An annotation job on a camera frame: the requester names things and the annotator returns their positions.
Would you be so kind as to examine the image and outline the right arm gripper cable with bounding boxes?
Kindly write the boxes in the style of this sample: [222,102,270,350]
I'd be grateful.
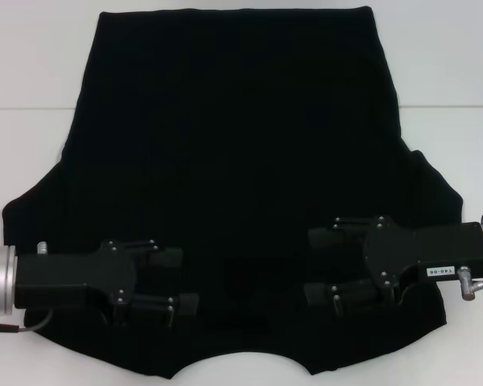
[456,266,483,302]

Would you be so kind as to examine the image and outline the left arm gripper cable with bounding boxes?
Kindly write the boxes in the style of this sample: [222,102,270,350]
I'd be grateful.
[0,307,49,334]

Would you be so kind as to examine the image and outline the black t-shirt white print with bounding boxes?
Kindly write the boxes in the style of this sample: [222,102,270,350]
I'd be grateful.
[2,4,464,369]

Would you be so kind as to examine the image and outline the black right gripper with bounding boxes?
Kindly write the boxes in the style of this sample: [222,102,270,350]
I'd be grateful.
[303,216,483,319]

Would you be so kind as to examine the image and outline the arm gripper cable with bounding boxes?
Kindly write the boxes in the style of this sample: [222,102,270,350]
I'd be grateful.
[0,307,49,334]
[456,266,483,302]

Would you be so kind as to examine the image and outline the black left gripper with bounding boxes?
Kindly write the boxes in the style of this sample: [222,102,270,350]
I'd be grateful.
[14,239,200,329]

